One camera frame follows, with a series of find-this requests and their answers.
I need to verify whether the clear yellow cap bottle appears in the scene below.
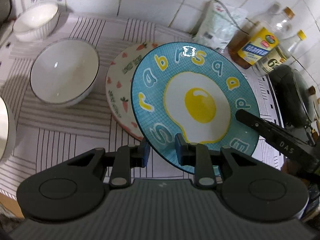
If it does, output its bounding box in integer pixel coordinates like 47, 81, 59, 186
252, 6, 308, 78

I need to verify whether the black power cable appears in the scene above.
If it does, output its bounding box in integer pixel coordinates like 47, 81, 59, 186
195, 0, 253, 34

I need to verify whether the black wok with lid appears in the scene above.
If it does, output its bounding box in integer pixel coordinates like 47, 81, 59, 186
269, 64, 317, 146

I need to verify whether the white black-rimmed bowl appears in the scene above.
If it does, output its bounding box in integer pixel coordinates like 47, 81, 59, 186
0, 98, 16, 163
30, 39, 99, 107

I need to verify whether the blue fried egg plate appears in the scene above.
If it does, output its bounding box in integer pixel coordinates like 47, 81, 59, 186
131, 42, 259, 167

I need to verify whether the white plastic bag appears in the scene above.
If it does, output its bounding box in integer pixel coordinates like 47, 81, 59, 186
193, 1, 248, 52

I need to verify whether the yellow label oil bottle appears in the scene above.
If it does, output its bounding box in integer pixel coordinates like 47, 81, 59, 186
228, 2, 280, 69

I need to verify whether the white ribbed bowl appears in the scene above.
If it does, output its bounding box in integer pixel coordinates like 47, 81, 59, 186
13, 2, 60, 42

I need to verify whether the striped white table mat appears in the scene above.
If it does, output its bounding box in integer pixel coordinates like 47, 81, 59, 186
0, 12, 286, 201

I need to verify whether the white pink bunny plate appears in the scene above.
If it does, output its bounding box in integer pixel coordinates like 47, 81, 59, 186
105, 42, 159, 140

